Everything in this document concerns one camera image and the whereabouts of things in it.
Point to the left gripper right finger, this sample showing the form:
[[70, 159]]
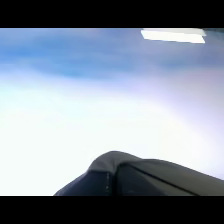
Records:
[[156, 180]]

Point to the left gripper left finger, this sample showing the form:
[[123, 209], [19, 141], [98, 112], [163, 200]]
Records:
[[96, 181]]

